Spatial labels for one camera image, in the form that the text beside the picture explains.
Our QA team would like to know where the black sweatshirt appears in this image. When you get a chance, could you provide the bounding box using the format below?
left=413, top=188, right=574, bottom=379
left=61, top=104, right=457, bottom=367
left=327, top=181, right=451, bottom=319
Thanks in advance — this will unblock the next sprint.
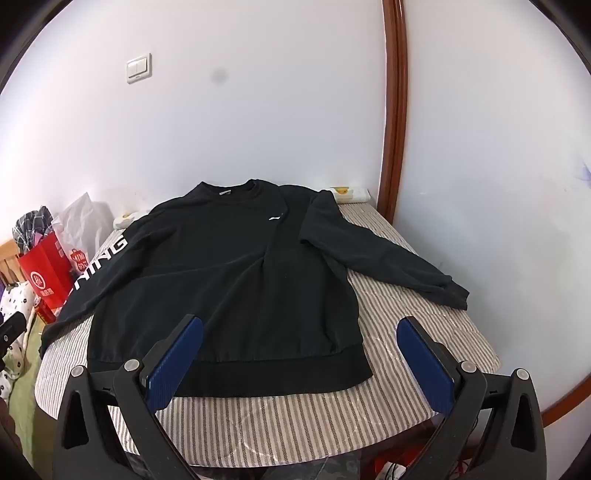
left=41, top=180, right=468, bottom=398

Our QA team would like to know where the white spotted cloth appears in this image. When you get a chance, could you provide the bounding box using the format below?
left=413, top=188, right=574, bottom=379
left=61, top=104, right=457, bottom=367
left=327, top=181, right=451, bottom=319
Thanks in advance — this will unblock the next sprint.
left=1, top=282, right=40, bottom=403

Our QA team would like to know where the wooden chair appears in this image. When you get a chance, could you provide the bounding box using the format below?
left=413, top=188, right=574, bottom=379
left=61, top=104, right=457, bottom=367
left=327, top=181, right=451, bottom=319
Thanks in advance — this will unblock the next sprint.
left=0, top=239, right=26, bottom=287

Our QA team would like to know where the red paper gift bag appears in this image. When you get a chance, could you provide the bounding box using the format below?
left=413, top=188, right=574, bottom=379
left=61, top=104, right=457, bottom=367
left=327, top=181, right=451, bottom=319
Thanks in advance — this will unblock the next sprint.
left=18, top=232, right=73, bottom=316

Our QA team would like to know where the green blanket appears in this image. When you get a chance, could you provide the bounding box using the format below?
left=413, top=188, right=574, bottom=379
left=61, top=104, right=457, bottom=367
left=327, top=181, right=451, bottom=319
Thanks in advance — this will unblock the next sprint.
left=8, top=317, right=56, bottom=479

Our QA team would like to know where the plaid dark cloth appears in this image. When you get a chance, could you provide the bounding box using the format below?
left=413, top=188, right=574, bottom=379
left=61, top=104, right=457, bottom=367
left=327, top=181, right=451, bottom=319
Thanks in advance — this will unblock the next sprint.
left=12, top=206, right=53, bottom=255

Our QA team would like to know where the striped bed mattress cover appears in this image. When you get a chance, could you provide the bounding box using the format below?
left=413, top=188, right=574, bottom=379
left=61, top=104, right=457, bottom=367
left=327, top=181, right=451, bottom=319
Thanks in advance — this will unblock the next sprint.
left=35, top=204, right=500, bottom=468

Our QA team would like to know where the white plastic bag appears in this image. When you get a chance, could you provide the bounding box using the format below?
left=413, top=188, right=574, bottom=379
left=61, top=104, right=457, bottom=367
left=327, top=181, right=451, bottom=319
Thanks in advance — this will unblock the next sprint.
left=52, top=193, right=113, bottom=270

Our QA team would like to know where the white patterned pillow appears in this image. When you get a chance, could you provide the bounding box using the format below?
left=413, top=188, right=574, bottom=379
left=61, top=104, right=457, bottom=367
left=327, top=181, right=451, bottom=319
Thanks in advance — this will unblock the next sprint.
left=329, top=186, right=370, bottom=204

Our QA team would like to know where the white wall light switch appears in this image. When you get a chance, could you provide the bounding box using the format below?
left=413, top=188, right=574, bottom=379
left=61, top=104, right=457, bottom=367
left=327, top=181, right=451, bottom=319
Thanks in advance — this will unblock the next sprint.
left=125, top=53, right=152, bottom=84

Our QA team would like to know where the brown wooden door frame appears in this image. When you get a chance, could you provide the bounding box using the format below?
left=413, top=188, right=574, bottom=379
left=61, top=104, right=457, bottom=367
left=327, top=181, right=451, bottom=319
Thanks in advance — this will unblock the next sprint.
left=377, top=0, right=409, bottom=222

